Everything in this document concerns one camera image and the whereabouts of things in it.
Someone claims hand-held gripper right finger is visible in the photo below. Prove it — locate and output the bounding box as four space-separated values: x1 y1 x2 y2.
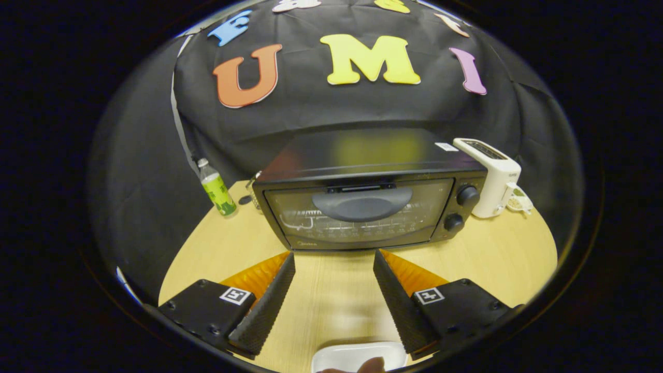
373 249 518 358

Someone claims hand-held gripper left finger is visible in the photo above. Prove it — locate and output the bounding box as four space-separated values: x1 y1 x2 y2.
158 252 296 359

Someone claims black toaster oven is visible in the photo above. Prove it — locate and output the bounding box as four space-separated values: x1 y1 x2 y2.
252 128 487 252

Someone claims white pop-up toaster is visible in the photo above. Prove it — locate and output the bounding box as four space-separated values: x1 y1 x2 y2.
453 137 522 219

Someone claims white plate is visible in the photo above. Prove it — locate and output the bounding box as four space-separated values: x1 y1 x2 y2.
311 341 408 373

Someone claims green label plastic bottle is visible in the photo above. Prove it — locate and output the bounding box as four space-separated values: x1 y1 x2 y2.
197 158 237 217

